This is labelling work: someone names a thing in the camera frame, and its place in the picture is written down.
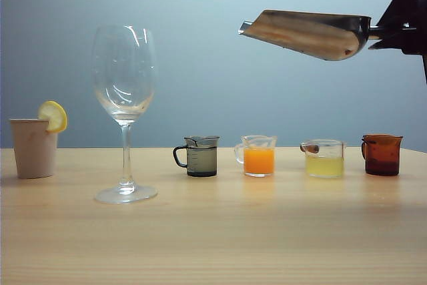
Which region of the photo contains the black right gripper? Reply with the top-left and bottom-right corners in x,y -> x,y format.
368,0 -> 427,56

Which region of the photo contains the stainless steel ice scoop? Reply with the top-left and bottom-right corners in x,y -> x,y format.
238,9 -> 382,62

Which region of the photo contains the amber glass measuring cup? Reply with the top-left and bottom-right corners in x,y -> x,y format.
361,133 -> 404,176

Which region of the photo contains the clear cup with orange juice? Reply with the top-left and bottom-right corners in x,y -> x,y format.
234,135 -> 278,178

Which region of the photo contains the smoked grey glass measuring cup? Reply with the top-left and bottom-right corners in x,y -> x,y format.
172,135 -> 220,178

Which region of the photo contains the tall clear wine glass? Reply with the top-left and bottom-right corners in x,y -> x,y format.
91,24 -> 158,205

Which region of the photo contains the yellow lemon slice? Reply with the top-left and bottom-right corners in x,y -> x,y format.
37,100 -> 69,134

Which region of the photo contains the beige paper cup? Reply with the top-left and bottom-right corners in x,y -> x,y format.
9,117 -> 59,180

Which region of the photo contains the clear wooden-handled cup yellow juice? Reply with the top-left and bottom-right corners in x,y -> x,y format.
299,139 -> 348,180

